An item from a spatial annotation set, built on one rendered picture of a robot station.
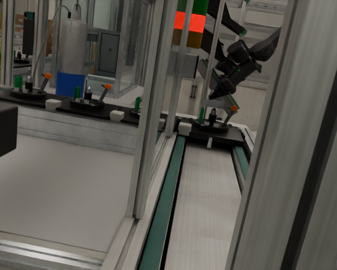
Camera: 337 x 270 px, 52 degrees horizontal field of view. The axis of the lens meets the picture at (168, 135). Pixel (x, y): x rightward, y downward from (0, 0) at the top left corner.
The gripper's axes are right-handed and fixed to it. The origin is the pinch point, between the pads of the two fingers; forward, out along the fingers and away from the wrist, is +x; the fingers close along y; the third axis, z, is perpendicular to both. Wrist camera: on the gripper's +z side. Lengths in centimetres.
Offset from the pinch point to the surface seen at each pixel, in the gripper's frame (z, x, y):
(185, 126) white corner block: -1.0, 15.7, 11.9
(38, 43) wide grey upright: 82, 67, -77
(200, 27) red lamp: 21.6, -9.6, 20.7
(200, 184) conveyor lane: -10, 17, 46
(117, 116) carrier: 17.5, 32.4, 11.5
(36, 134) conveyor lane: 32, 59, 16
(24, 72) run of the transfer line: 76, 88, -80
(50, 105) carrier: 37, 49, 11
